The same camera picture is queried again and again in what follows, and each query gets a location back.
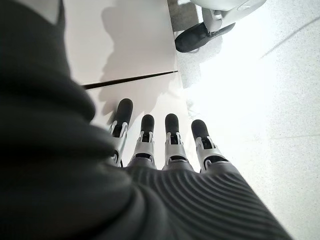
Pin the white robot left leg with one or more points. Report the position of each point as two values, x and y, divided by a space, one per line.
225 10

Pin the white cabinet door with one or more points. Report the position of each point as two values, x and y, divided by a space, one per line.
125 37
160 100

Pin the black robot left foot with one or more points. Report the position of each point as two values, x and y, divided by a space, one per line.
197 40

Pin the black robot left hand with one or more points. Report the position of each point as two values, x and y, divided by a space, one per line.
75 187

